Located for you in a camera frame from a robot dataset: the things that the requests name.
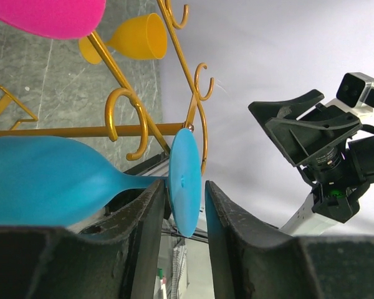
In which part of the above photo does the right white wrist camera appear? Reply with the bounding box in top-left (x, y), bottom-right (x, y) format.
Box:
top-left (325, 72), bottom-right (374, 120)

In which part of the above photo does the blue plastic wine glass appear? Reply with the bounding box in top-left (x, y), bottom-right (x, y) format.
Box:
top-left (0, 129), bottom-right (201, 237)

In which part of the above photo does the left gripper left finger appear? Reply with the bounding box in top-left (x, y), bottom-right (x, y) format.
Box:
top-left (0, 180), bottom-right (166, 298)

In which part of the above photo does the yellow plastic wine glass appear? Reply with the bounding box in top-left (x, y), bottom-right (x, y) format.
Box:
top-left (78, 12), bottom-right (168, 65)

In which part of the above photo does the gold wire glass rack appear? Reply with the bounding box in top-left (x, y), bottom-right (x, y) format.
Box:
top-left (0, 1), bottom-right (214, 171)

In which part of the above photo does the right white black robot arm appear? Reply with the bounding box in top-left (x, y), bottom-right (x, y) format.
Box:
top-left (248, 90), bottom-right (374, 235)

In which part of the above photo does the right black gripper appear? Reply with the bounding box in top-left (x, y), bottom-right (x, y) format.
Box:
top-left (248, 89), bottom-right (362, 167)

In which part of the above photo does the pink plastic wine glass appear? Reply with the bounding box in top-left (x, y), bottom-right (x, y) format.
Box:
top-left (0, 0), bottom-right (106, 40)

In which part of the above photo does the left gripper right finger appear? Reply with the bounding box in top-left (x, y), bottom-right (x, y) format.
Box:
top-left (205, 181), bottom-right (374, 298)

